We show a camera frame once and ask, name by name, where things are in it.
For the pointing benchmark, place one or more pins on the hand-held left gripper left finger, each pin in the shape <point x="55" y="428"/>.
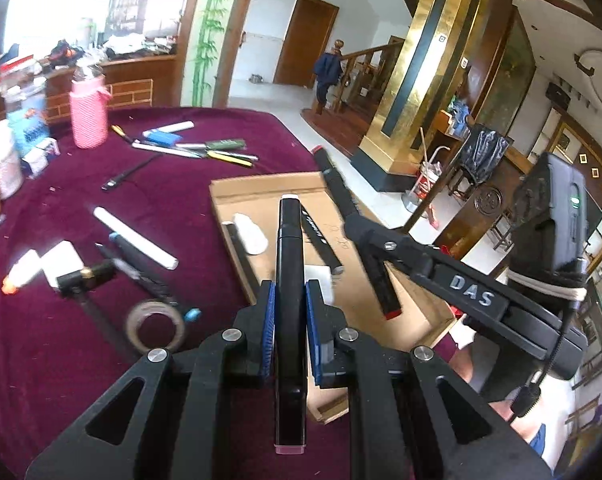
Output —
<point x="267" y="330"/>

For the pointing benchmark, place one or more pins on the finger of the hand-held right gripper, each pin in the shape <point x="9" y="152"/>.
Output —
<point x="396" y="250"/>

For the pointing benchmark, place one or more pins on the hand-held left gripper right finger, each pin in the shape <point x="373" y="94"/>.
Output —
<point x="312" y="330"/>

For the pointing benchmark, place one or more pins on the white rectangular block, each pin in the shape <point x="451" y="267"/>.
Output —
<point x="323" y="277"/>

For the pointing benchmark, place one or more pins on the black marker pink caps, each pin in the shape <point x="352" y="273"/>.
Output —
<point x="288" y="260"/>

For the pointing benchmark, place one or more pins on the black marker grey caps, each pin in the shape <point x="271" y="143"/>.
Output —
<point x="321" y="240"/>

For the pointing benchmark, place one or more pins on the black marker red caps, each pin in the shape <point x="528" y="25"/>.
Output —
<point x="338" y="185"/>

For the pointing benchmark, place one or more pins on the white dropper bottle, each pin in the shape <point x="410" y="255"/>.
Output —
<point x="251" y="234"/>

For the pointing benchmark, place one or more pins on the cardboard box tray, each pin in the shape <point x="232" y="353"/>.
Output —
<point x="261" y="195"/>

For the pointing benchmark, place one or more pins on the black gold-banded marker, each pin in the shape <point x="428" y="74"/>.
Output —
<point x="88" y="276"/>

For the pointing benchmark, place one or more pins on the white tube orange cap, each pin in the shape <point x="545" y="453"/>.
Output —
<point x="23" y="272"/>

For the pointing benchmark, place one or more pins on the person's right forearm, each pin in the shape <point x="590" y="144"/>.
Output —
<point x="511" y="425"/>

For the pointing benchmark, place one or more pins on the person's right hand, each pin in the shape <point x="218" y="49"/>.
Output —
<point x="468" y="367"/>

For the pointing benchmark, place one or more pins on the carved wooden cabinet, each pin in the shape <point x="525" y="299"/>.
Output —
<point x="486" y="200"/>

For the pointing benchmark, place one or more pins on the red white bucket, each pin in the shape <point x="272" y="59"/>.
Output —
<point x="428" y="182"/>

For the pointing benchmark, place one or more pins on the black plastic bag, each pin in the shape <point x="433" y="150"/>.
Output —
<point x="483" y="152"/>

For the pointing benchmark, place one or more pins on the black marker light blue caps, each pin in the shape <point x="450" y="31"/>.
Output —
<point x="141" y="265"/>

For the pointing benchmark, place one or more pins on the white long bar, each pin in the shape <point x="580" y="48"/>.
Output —
<point x="131" y="237"/>

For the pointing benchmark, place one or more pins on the gold pillar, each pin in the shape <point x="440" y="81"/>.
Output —
<point x="421" y="75"/>

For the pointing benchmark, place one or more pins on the black ballpoint pen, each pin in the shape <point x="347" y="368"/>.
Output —
<point x="106" y="254"/>

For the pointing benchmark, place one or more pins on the wooden stair railing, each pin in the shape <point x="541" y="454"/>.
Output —
<point x="371" y="67"/>

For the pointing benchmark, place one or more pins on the green utility knife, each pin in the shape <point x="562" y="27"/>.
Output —
<point x="226" y="144"/>

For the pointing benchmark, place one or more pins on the dark blue jacket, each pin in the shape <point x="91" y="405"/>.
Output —
<point x="327" y="70"/>

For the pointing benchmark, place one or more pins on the white long pen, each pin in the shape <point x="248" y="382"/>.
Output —
<point x="166" y="150"/>

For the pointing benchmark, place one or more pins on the blue lighter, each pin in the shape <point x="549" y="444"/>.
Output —
<point x="158" y="137"/>

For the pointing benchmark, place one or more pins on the white stick pen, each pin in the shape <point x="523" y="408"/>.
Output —
<point x="173" y="127"/>

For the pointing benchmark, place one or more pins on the wooden door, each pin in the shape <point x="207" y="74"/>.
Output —
<point x="303" y="40"/>

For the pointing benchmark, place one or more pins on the yellow black pen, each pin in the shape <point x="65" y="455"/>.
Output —
<point x="122" y="133"/>

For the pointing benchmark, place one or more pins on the pink knitted bottle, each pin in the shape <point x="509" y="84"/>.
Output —
<point x="88" y="115"/>

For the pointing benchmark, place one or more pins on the bamboo painted column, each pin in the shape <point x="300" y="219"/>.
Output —
<point x="211" y="35"/>

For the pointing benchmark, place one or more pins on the small white printed box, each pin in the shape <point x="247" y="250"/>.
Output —
<point x="41" y="157"/>

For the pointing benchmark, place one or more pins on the wooden counter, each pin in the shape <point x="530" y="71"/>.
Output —
<point x="131" y="77"/>

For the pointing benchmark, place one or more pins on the blue label canister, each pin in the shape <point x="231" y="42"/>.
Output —
<point x="28" y="130"/>

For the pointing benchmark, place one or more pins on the white jar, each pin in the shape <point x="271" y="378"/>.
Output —
<point x="1" y="160"/>

